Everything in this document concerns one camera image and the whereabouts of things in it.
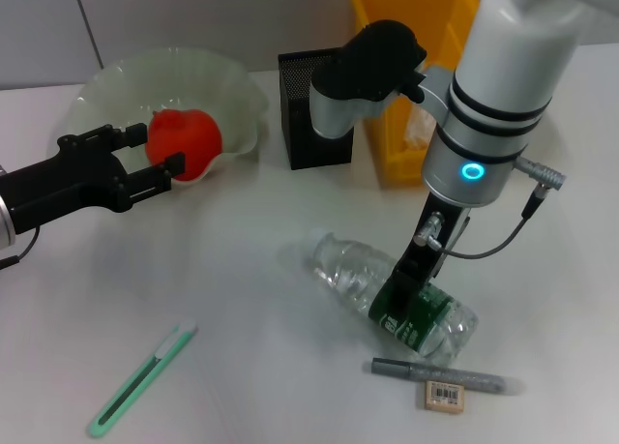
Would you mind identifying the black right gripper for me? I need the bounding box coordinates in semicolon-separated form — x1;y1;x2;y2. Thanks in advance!
384;192;473;318

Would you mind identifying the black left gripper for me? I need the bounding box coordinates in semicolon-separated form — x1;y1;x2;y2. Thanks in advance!
0;122;188;235

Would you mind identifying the red tomato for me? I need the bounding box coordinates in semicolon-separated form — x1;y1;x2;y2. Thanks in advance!
144;107;224;182

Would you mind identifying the clear green-label water bottle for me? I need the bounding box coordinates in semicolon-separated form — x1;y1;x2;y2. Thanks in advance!
302;228;480;361

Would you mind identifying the white paper ball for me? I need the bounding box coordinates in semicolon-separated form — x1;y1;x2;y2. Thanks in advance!
403;107;439;150

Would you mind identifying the pale green wavy fruit plate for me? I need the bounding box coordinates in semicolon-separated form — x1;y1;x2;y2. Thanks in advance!
65;45;270;187

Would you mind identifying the grey marker pen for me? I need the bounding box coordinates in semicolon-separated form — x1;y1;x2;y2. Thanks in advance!
369;356;526;396

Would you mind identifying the beige barcode eraser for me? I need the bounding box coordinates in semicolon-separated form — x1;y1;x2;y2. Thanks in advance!
420;379;466;411

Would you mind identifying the black mesh pen holder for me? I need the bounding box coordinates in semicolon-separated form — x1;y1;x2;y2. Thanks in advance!
277;46;357;171

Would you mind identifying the mint green utility knife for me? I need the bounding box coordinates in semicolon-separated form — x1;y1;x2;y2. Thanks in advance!
87;317;199;439

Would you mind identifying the yellow plastic bin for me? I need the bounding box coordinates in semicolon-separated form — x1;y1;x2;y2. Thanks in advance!
350;0;480;187

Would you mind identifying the grey right arm cable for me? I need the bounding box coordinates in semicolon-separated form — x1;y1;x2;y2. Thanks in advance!
416;156;567;260

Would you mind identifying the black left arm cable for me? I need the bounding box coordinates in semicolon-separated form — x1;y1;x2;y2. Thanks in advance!
0;225;43;270

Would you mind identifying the black silver wrist camera housing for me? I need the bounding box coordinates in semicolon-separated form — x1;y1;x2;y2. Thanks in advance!
309;19;456;139

